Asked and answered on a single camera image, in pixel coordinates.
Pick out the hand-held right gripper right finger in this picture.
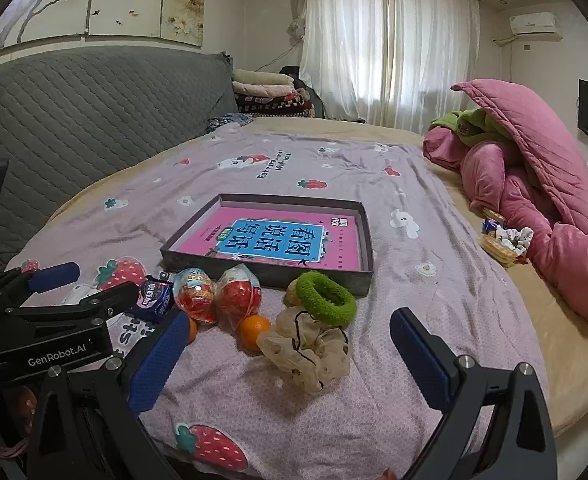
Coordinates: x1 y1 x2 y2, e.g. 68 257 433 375
390 307 559 480

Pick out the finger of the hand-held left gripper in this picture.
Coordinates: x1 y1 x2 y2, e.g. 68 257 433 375
14 282 140 332
0 261 81 311

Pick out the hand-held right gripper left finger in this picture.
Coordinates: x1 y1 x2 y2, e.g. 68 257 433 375
26 310 191 480

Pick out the blue cookie packet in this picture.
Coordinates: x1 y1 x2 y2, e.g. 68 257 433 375
131 275 176 322

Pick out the plastic-wrapped toy egg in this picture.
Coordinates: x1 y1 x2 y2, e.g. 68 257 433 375
214 263 263 331
173 267 220 325

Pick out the beige sheer hair scrunchie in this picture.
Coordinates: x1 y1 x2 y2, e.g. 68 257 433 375
256 306 352 395

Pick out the green fuzzy hair scrunchie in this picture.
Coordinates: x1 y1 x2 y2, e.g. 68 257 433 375
295 270 358 326

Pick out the shallow grey cardboard box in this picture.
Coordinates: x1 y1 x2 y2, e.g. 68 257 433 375
160 193 375 297

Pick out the lilac strawberry print bedsheet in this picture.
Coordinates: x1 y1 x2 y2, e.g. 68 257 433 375
4 130 550 480

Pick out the clear biscuit packet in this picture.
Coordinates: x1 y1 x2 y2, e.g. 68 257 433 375
480 235 520 267

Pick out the pink and blue book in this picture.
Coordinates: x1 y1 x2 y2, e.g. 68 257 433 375
190 206 364 271

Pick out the grey quilted headboard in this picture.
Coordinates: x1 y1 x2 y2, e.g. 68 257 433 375
0 49 239 281

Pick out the pink quilt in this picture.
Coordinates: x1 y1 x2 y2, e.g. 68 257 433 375
422 125 588 336

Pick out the blue floral cloth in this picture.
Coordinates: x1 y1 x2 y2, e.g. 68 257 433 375
206 112 252 133

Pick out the green blanket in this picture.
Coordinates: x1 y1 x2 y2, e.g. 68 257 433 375
428 109 512 148

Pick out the dark checkered folded blanket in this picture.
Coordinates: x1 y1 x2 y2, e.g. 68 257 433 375
236 91 315 118

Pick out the pink folded blanket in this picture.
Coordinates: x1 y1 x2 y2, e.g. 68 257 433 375
234 82 295 97

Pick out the cream folded blanket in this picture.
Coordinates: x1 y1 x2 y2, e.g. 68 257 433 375
232 69 292 86

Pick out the black cloth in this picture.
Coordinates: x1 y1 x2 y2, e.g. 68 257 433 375
279 66 326 111

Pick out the white sheer curtain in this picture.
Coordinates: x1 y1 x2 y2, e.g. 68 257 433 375
300 0 480 133

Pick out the white air conditioner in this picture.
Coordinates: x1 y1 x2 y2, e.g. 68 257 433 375
509 11 562 43

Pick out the floral wall painting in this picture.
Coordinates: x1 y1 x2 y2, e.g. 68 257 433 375
0 0 207 58

